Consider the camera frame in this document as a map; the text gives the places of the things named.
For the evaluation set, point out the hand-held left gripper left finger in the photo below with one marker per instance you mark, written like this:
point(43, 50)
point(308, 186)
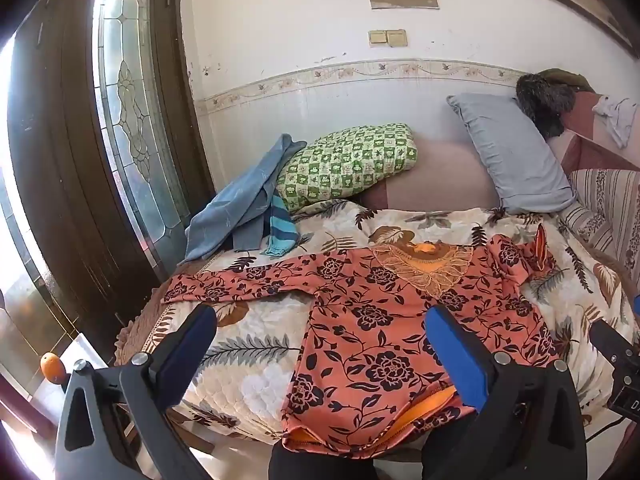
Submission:
point(192, 340)

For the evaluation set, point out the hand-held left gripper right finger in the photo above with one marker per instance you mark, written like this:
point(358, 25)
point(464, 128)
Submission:
point(460, 355)

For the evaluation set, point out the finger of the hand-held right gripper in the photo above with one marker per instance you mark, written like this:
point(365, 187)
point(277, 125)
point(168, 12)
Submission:
point(612, 340)

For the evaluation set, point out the orange floral dress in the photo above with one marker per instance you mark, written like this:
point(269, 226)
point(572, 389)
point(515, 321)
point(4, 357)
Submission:
point(370, 320)

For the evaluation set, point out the leaf print blanket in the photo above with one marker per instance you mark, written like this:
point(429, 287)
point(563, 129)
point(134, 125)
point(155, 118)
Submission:
point(260, 330)

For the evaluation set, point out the blue cloth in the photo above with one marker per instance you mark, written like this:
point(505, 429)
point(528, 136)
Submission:
point(235, 210)

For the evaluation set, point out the striped sofa cushion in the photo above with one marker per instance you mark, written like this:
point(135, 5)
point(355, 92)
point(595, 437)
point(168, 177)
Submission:
point(610, 200)

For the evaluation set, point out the small orange object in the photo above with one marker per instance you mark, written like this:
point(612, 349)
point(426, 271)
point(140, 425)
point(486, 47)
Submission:
point(52, 367)

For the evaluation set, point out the teal striped cloth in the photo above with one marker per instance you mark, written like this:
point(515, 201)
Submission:
point(282, 227)

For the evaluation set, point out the pink sofa backrest cushion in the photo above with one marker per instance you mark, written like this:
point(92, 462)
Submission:
point(450, 175)

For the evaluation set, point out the maroon sofa cover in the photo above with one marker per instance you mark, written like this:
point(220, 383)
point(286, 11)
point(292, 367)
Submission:
point(585, 155)

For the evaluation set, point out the grey-blue pillow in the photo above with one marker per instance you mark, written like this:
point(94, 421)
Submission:
point(510, 155)

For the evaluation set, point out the green checked pillow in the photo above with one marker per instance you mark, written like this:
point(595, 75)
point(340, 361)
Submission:
point(345, 165)

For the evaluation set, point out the white crumpled cloth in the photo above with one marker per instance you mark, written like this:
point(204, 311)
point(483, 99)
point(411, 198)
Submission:
point(620, 115)

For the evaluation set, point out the dark wooden door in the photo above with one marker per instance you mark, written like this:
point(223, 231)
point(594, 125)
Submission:
point(55, 160)

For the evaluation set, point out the stained glass door panel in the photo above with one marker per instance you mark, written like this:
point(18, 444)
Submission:
point(135, 110)

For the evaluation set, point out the dark furry hat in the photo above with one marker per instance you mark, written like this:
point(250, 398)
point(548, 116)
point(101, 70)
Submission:
point(542, 100)

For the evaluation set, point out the olive green cloth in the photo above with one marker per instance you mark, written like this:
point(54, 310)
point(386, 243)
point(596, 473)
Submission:
point(570, 79)

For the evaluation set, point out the beige light switch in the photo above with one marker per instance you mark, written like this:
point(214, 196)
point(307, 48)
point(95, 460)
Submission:
point(377, 37)
point(396, 36)

